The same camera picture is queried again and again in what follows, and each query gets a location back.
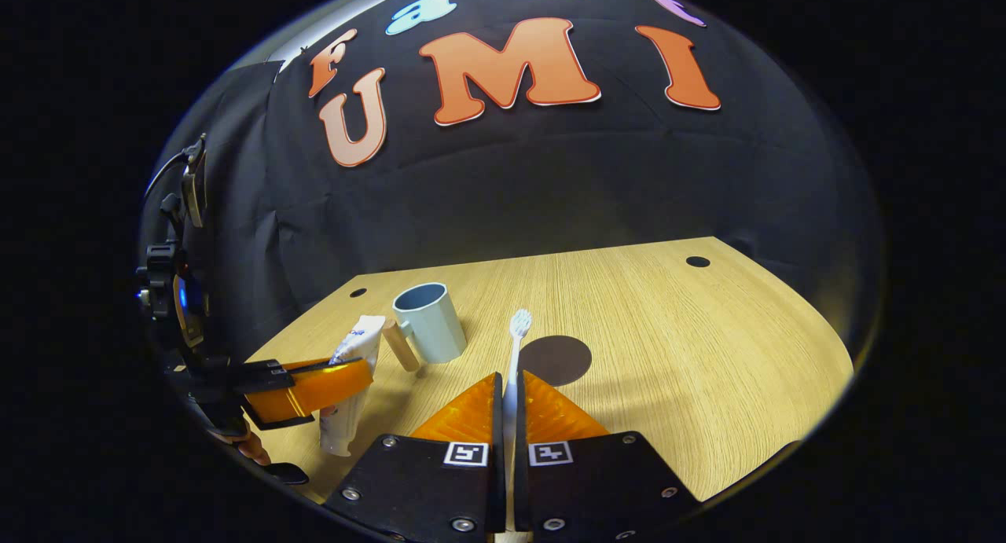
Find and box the white toothbrush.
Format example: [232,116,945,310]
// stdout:
[503,308,534,532]

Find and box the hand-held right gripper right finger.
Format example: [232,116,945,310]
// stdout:
[515,370,702,543]

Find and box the white toothpaste tube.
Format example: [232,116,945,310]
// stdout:
[318,315,387,457]

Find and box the dark round coaster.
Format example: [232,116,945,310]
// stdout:
[519,336,593,387]

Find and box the light blue cup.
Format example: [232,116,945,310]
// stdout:
[383,282,468,373]

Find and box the black backdrop cloth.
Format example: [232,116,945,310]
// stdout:
[141,0,885,371]

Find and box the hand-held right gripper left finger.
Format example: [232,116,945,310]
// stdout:
[322,372,506,543]

